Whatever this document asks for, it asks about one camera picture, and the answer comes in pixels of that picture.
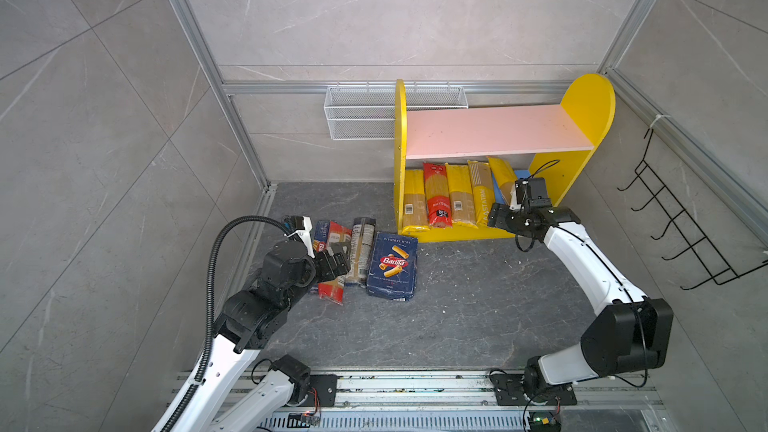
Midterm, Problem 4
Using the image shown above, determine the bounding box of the red blue spaghetti pack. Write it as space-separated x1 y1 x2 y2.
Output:
313 220 352 305

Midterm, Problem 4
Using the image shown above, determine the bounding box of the yellow spaghetti pack white lettering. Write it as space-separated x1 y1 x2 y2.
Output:
468 161 495 227

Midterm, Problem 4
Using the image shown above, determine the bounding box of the yellow spaghetti pack barcode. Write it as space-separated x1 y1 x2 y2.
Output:
445 164 477 228

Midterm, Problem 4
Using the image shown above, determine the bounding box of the dark label spaghetti pack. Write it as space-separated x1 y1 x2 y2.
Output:
345 217 376 286

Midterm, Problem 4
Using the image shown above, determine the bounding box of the blue Barilla pasta bag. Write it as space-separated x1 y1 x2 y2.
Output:
366 232 418 301

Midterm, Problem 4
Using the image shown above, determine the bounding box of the yellow spaghetti pack top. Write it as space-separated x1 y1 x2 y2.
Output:
402 169 429 234

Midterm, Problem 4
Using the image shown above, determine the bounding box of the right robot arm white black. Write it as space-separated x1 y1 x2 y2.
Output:
488 176 674 403

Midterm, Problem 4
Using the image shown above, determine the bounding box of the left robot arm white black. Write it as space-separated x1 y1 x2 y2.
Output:
154 240 349 431

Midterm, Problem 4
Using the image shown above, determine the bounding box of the yellow pink blue shelf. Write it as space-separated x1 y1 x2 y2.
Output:
394 74 616 234

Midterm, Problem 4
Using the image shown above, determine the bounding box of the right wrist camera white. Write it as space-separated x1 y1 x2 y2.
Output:
509 181 525 211

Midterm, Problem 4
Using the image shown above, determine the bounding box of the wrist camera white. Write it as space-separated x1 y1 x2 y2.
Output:
286 215 315 258
509 181 525 211

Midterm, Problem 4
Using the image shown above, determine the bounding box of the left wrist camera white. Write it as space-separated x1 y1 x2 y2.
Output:
286 215 315 258

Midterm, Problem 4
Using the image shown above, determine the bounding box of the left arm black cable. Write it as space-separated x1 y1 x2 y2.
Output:
158 215 295 432

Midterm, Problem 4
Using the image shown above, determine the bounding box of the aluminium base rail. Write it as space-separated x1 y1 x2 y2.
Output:
256 369 675 431

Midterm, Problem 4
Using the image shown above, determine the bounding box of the white wire mesh basket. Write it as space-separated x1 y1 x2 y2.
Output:
323 84 468 141

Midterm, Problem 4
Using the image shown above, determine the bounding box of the black wire hook rack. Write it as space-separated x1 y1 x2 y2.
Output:
616 128 767 291

